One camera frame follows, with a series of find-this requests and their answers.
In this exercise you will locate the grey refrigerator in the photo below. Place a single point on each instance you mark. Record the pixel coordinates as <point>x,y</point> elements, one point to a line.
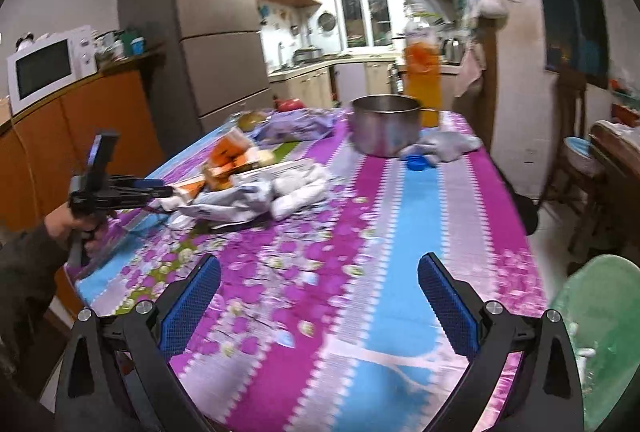
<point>200,12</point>

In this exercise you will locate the white wall socket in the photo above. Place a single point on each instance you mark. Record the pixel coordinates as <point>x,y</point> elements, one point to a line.
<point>531,155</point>

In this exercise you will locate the floral purple tablecloth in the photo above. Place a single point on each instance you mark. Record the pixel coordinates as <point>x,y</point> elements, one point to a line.
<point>350,262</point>

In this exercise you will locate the steel pot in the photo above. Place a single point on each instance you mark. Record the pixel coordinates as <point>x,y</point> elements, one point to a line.
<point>385,127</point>

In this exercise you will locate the white printed plastic bag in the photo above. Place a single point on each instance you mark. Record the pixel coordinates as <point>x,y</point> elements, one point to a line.
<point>230,204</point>

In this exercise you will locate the kitchen window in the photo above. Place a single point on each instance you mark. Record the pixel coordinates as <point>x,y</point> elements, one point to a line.
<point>360,7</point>

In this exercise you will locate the red plastic basin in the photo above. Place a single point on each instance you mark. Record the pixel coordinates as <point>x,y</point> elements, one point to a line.
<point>627,110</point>

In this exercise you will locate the white plastic sheet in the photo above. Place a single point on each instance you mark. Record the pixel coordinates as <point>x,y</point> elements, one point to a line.
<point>620,130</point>

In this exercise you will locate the steel kettle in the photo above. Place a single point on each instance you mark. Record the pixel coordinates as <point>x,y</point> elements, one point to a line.
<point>451,51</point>

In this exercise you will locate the pink towel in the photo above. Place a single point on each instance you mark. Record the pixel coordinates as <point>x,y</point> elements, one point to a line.
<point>469,72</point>

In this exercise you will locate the purple plastic bag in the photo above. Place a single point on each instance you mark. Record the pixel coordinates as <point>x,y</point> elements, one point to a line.
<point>300,125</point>

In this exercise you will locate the white hanging plastic bag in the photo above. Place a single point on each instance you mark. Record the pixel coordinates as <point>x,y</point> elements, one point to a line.
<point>492,2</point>

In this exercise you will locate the person's left hand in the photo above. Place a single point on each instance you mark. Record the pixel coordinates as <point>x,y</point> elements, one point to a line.
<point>62,224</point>

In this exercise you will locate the white microwave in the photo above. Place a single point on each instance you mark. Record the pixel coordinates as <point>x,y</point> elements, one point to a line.
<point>45,67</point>

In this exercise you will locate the wooden chair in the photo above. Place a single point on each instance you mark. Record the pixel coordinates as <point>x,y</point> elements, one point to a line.
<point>567,112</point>

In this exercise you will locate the orange juice bottle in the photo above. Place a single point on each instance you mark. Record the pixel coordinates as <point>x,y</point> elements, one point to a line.
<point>422,82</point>

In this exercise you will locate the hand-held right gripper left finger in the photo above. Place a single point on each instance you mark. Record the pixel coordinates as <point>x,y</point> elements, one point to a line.
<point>192,304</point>

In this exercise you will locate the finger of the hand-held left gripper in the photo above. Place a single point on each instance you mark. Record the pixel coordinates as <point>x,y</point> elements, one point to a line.
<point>142,186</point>
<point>145,203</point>

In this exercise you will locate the dark wooden table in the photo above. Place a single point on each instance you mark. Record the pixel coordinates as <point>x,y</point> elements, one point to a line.
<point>615,182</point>

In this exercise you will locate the yellow pear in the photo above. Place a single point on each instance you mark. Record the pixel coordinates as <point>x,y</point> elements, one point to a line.
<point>251,121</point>

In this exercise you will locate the dark wall poster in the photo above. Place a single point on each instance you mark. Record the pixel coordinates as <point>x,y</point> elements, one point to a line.
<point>570,12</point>

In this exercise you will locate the kitchen counter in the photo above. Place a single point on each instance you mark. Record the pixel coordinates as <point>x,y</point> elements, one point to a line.
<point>310,82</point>

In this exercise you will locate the green trash bin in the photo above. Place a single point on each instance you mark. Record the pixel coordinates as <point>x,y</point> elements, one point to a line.
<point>600,312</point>

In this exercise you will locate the black cloth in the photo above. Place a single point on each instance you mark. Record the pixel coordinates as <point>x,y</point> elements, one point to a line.
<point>525,214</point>

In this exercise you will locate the blue bottle cap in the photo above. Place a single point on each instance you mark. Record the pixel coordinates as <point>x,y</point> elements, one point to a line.
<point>416,162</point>

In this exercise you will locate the red round object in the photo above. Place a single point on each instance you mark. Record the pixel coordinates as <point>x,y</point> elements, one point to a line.
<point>289,104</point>

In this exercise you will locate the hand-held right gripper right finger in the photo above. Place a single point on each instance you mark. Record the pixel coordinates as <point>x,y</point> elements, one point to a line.
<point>447,307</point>

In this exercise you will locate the blue basin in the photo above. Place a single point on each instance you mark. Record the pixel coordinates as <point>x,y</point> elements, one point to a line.
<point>582,155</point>

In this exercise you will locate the orange snack packet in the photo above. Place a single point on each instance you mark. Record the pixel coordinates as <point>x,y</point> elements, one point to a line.
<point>230,152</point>

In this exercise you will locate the white crumpled plastic bag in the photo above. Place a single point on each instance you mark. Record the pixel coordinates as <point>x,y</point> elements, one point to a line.
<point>300,192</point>

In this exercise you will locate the wooden cabinet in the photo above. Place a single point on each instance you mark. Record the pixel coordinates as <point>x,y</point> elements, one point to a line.
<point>100,112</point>

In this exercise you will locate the grey cloth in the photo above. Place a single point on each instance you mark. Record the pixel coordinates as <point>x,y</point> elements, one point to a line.
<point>450,145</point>

